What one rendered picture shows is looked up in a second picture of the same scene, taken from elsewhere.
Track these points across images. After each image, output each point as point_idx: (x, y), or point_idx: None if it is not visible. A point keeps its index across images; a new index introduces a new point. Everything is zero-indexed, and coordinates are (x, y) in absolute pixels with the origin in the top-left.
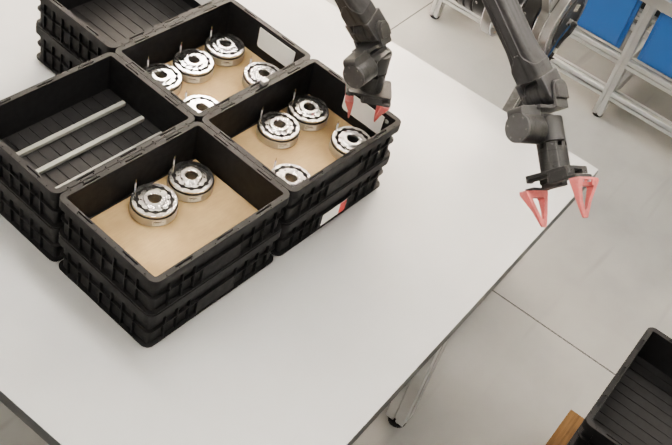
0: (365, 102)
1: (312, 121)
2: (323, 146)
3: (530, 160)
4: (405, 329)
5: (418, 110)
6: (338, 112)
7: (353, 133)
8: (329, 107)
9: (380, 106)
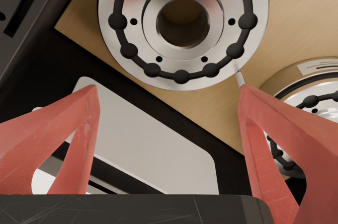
0: (210, 212)
1: (330, 83)
2: None
3: None
4: None
5: (45, 182)
6: (214, 142)
7: (179, 53)
8: (236, 154)
9: (22, 185)
